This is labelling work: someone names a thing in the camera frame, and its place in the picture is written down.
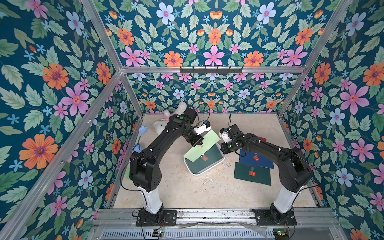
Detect white plastic storage box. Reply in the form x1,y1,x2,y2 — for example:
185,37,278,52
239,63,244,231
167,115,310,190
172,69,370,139
183,142,226,177

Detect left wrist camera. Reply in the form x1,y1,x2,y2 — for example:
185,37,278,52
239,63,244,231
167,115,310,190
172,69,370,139
194,120,212,136

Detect white teddy bear pink shirt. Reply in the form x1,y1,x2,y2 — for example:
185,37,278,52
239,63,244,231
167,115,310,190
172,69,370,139
154,102,187,135

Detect aluminium front rail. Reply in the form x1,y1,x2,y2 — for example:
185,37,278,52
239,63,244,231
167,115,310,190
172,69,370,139
93,208,341,228

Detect dark green envelope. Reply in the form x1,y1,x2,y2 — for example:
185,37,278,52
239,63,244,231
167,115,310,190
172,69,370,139
187,143,224,175
234,163,272,186

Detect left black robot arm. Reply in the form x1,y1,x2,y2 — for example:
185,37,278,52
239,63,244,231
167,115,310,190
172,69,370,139
130,108,203,193

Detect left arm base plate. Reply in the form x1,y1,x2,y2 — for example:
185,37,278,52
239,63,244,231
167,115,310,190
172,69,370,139
136,210,178,227

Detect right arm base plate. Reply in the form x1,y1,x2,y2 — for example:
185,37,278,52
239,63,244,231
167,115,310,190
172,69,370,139
252,209,297,226

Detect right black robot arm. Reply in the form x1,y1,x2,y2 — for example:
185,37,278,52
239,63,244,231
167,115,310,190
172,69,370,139
219,125,314,193

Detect black hook rail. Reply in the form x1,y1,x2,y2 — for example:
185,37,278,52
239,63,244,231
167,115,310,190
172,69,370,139
179,67,243,75

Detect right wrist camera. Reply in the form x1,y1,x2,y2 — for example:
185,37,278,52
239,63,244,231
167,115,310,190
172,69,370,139
219,128,232,144

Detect light green envelope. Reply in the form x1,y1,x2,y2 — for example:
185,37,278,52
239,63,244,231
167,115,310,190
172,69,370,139
184,130,220,162

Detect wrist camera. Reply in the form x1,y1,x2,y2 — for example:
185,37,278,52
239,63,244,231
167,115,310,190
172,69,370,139
219,128,232,144
194,120,212,136

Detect navy blue envelope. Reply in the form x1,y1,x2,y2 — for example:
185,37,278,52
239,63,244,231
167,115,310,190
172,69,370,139
239,150,274,169

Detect small green circuit board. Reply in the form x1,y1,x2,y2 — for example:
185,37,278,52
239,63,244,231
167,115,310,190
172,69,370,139
273,229,290,240

